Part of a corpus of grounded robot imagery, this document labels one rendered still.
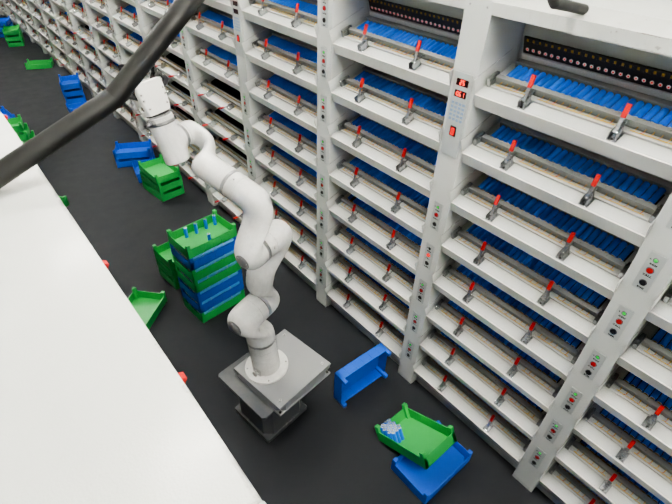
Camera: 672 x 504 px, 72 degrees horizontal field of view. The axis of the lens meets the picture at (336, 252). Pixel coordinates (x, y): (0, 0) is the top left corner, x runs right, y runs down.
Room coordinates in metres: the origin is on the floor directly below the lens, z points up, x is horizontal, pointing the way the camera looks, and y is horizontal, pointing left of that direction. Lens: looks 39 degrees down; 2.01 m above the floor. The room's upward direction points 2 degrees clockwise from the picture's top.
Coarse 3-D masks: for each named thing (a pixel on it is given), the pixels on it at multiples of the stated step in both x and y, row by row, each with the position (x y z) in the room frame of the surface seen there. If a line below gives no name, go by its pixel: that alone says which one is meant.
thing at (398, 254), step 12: (348, 192) 2.06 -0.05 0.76; (336, 204) 1.99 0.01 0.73; (336, 216) 1.93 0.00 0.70; (348, 216) 1.89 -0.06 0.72; (360, 216) 1.88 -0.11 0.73; (360, 228) 1.80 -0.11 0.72; (372, 228) 1.79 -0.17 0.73; (372, 240) 1.72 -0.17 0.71; (384, 240) 1.71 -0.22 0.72; (396, 240) 1.69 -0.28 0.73; (384, 252) 1.68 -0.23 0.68; (396, 252) 1.63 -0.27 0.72; (408, 264) 1.55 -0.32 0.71
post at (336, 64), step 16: (320, 0) 2.03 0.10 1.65; (336, 0) 1.98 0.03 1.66; (352, 0) 2.04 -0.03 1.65; (368, 0) 2.09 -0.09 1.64; (320, 16) 2.03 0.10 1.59; (336, 16) 1.98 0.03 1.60; (320, 32) 2.03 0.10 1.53; (320, 48) 2.02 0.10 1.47; (320, 64) 2.02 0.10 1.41; (336, 64) 1.99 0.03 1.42; (320, 80) 2.02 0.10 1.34; (320, 96) 2.02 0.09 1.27; (336, 112) 1.99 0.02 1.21; (320, 128) 2.02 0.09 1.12; (320, 160) 2.02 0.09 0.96; (336, 192) 2.01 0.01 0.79; (320, 256) 2.01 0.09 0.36; (320, 288) 2.01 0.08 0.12
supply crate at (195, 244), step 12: (216, 216) 2.14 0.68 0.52; (180, 228) 1.99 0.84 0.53; (192, 228) 2.04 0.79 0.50; (204, 228) 2.07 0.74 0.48; (216, 228) 2.08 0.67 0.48; (228, 228) 2.07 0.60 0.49; (180, 240) 1.95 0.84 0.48; (192, 240) 1.96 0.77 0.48; (204, 240) 1.96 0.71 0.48; (216, 240) 1.93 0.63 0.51; (192, 252) 1.82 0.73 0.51
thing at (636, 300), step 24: (648, 240) 0.98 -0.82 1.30; (624, 288) 0.98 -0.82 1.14; (600, 336) 0.97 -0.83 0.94; (624, 336) 0.93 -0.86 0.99; (576, 384) 0.96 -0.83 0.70; (600, 384) 0.92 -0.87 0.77; (552, 408) 0.98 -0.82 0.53; (576, 408) 0.93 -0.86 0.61; (528, 456) 0.97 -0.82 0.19; (552, 456) 0.92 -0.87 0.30; (528, 480) 0.94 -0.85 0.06
